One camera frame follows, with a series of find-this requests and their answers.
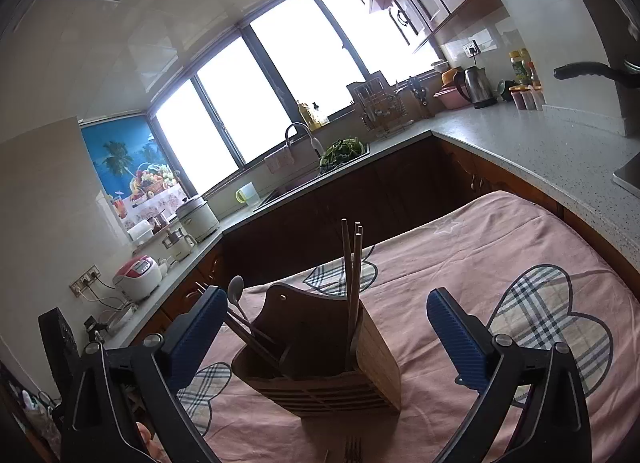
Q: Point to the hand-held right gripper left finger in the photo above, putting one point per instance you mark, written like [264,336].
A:
[197,328]

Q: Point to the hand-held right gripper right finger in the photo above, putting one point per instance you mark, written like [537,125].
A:
[457,338]

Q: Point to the wooden utensil holder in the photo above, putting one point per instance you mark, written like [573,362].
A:
[370,373]

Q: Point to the brown wooden chopstick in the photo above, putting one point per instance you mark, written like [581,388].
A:
[346,263]
[360,243]
[353,313]

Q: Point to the metal spoon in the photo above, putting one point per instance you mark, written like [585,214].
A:
[235,288]

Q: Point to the white red rice cooker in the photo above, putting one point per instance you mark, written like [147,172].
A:
[137,278]

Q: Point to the pink plaid-print blanket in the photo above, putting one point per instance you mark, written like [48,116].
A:
[440,253]

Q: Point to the beige slow cooker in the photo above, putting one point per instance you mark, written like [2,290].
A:
[197,220]

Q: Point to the white plastic container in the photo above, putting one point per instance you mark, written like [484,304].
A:
[140,233]

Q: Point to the large metal fork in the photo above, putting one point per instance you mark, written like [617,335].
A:
[352,453]

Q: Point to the kitchen sink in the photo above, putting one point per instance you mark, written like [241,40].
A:
[295,183]

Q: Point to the wooden lower cabinets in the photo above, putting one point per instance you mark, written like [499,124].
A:
[350,193]

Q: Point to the pink dish cloth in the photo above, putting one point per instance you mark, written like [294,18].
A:
[280,160]

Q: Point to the grey kitchen countertop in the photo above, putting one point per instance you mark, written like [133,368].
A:
[525,143]

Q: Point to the steel kitchen faucet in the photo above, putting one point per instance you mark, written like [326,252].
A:
[300,125]

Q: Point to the yellow oil bottle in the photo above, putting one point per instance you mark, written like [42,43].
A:
[304,115]

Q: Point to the metal cooktop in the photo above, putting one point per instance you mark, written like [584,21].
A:
[629,173]

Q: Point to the wooden knife block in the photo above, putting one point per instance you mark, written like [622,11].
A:
[422,100]

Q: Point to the pink plastic basin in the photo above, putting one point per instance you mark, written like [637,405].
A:
[450,98]

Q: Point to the metal dish rack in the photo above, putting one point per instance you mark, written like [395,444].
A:
[380,108]

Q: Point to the soap dispenser bottle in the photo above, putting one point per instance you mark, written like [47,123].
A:
[320,115]

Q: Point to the orange lidded spice jar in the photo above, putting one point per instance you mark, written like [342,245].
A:
[538,98]
[527,99]
[517,99]

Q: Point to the steel electric kettle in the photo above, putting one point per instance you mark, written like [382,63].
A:
[479,88]

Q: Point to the dark green mug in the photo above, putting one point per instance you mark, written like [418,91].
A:
[504,87]

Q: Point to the kitchen window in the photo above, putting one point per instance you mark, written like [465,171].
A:
[280,83]

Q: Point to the yellow bowl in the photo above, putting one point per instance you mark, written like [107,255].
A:
[452,77]

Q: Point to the red capped sauce bottle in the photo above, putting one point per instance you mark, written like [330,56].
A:
[534,74]

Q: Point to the spice jars and bottles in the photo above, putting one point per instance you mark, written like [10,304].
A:
[517,65]

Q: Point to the wall power strip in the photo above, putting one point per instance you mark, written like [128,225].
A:
[85,282]

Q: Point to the tropical fruit wall poster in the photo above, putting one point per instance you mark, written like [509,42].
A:
[125,163]

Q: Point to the white wall socket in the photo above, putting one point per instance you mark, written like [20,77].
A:
[470,49]

